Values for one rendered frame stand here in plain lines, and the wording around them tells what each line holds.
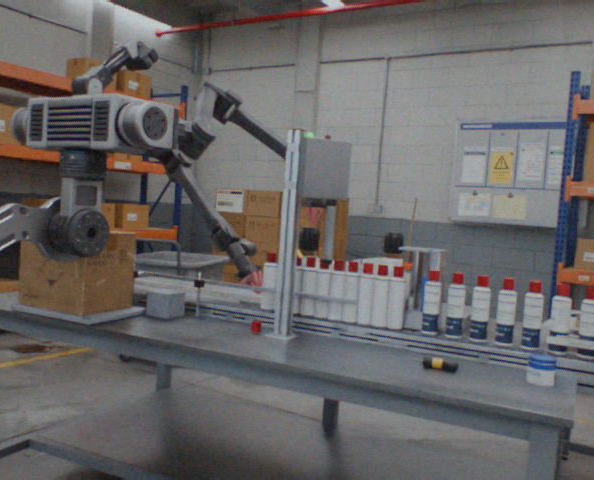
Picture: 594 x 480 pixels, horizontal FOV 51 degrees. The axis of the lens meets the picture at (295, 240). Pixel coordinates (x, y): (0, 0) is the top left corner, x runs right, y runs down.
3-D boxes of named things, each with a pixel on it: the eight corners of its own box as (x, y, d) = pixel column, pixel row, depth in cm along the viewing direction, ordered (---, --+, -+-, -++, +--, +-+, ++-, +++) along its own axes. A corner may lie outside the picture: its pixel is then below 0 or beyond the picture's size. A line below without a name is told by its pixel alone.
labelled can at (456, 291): (463, 338, 193) (468, 273, 192) (459, 340, 189) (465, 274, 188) (446, 335, 196) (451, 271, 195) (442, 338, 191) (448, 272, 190)
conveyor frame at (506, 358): (541, 364, 186) (543, 349, 186) (539, 372, 176) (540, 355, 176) (118, 296, 257) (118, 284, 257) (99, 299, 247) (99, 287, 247)
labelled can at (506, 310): (513, 345, 187) (519, 278, 186) (511, 348, 182) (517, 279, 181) (495, 342, 189) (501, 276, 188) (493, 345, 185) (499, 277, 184)
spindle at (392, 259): (402, 298, 265) (407, 232, 264) (396, 301, 257) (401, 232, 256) (382, 296, 269) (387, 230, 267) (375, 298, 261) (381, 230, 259)
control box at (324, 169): (348, 200, 202) (352, 142, 201) (303, 197, 193) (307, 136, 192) (331, 199, 211) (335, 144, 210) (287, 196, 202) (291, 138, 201)
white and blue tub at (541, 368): (553, 388, 160) (555, 361, 160) (524, 383, 163) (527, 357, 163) (554, 382, 167) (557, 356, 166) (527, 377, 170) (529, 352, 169)
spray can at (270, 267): (276, 309, 223) (280, 252, 222) (273, 311, 218) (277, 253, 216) (262, 307, 224) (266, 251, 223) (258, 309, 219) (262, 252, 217)
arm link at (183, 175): (161, 169, 243) (176, 149, 239) (172, 171, 248) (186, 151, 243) (214, 251, 226) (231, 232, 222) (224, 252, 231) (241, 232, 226)
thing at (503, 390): (581, 335, 254) (581, 330, 254) (573, 428, 135) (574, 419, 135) (167, 277, 344) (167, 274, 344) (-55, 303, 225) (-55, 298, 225)
